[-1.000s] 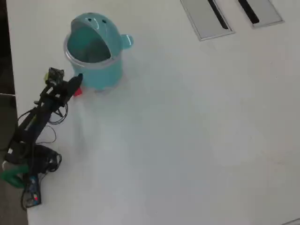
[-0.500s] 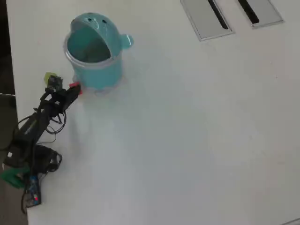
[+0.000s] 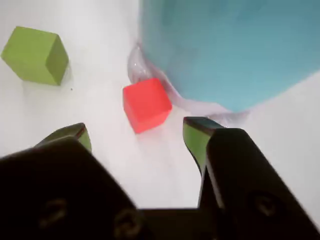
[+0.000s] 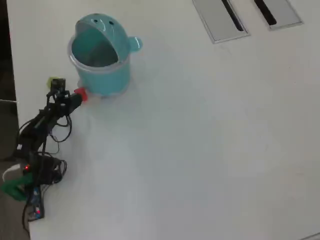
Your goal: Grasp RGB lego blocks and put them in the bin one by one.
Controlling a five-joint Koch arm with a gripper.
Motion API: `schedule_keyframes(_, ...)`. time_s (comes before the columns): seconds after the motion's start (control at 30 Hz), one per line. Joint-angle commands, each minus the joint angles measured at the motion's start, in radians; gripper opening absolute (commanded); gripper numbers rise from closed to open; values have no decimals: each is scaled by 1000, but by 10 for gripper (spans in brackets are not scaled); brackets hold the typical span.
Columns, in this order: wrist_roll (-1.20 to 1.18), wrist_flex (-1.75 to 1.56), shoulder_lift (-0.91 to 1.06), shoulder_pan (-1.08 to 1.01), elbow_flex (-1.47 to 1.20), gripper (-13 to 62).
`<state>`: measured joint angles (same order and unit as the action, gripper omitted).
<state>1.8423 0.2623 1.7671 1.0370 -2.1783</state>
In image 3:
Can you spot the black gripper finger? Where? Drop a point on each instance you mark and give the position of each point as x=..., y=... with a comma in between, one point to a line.
x=240, y=170
x=62, y=180

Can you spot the red cube block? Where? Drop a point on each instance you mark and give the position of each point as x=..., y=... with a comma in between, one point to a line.
x=147, y=105

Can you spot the green cube block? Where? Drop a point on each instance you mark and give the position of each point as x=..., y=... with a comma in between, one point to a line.
x=32, y=55

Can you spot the teal whale-shaped bin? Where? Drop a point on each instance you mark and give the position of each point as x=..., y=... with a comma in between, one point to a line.
x=225, y=50

